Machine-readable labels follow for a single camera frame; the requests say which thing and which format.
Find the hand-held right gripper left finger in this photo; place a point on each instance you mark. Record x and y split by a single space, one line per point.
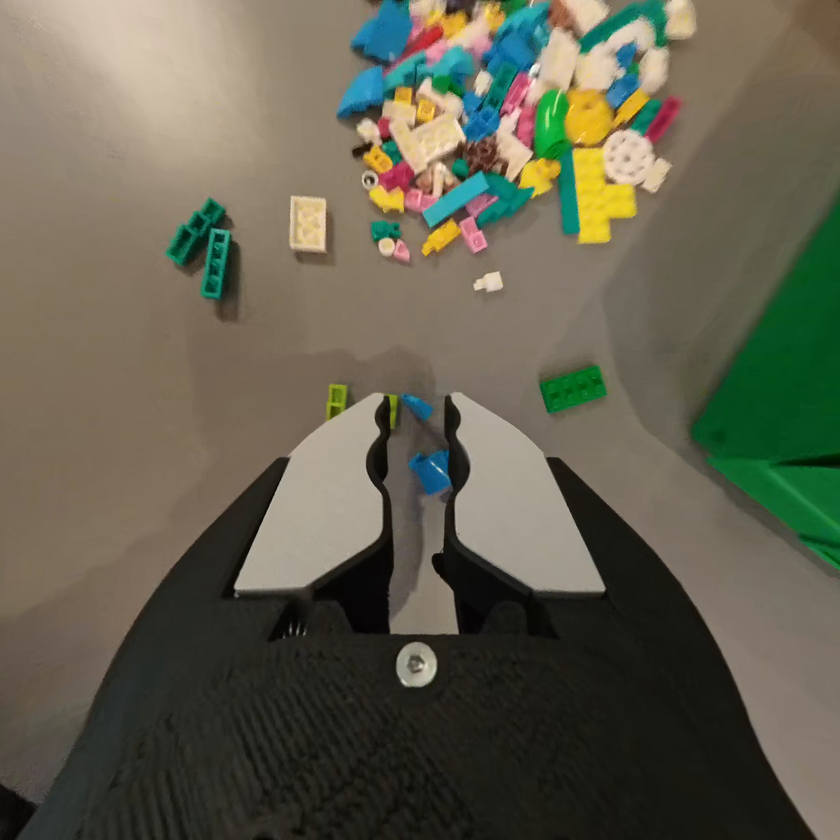
315 512

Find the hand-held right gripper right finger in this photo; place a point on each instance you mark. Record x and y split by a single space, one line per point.
518 518

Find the blue curved lego piece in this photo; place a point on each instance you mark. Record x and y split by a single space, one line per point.
430 472

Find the small lime lego brick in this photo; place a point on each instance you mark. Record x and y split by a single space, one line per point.
392 410
336 401

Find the bright green lego plate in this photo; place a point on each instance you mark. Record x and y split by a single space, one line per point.
573 388

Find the small blue lego slope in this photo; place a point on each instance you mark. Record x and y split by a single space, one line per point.
417 407

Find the small white lego piece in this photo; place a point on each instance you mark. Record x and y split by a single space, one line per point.
489 282

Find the teal green lego brick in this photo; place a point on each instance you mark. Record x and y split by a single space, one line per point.
217 264
187 237

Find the white lego plate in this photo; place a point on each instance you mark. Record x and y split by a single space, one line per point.
308 223

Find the pile of colourful lego pieces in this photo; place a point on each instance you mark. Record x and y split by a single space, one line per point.
505 111

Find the green cloth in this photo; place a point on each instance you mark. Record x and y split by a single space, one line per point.
781 367

